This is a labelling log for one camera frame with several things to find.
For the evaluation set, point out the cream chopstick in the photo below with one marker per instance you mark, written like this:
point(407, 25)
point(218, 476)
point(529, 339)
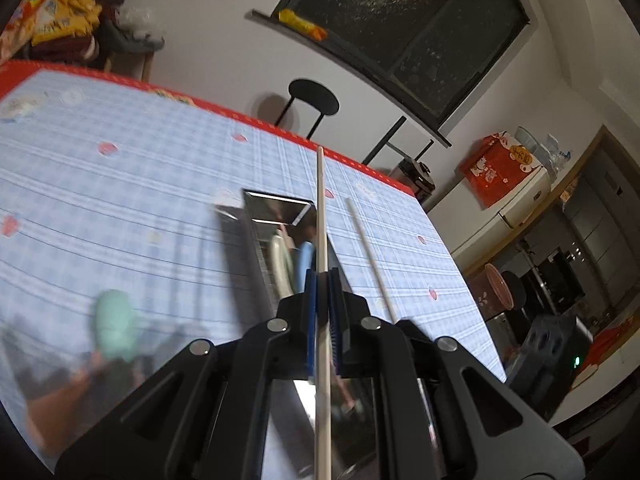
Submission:
point(321, 210)
point(372, 260)

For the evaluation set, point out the green plastic spoon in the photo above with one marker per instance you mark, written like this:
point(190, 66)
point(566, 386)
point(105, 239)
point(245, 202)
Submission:
point(115, 320)

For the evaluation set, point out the pink floral bucket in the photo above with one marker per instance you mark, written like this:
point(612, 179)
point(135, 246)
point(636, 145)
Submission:
point(492, 295)

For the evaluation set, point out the dark grey bag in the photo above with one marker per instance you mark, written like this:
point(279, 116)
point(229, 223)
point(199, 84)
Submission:
point(130, 44)

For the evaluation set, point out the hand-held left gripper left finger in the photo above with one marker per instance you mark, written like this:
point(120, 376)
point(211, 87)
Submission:
point(311, 320)

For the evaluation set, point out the blue plaid tablecloth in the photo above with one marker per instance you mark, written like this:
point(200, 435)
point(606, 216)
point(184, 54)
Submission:
point(150, 160)

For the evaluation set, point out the wooden stool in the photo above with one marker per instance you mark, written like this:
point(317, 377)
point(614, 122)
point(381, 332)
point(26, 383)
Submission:
point(127, 66)

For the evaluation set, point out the dark rice cooker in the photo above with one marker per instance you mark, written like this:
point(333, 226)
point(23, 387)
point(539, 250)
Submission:
point(417, 180)

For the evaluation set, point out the red printed box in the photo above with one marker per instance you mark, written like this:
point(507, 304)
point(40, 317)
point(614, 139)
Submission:
point(492, 175)

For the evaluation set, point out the yellow orange packet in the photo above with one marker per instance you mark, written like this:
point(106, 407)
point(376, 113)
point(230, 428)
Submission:
point(300, 24)

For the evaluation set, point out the clear plastic bottle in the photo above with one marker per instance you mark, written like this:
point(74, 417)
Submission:
point(557, 152)

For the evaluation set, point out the yellow snack bag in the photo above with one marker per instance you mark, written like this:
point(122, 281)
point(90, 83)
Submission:
point(65, 15)

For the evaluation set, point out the stainless steel utensil tray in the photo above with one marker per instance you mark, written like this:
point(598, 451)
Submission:
point(280, 207)

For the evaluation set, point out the blue plastic spoon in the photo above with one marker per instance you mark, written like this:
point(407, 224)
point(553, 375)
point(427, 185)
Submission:
point(304, 265)

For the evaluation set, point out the black round-back chair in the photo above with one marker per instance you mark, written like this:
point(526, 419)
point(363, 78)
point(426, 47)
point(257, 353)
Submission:
point(312, 95)

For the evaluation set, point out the cream refrigerator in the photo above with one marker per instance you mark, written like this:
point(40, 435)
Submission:
point(520, 205)

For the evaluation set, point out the orange snack bag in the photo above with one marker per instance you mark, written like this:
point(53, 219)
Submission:
point(25, 10)

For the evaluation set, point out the clear plastic bag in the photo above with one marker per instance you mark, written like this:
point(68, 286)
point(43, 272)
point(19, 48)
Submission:
point(137, 20)

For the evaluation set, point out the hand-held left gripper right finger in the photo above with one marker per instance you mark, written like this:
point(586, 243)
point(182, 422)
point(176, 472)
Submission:
point(335, 320)

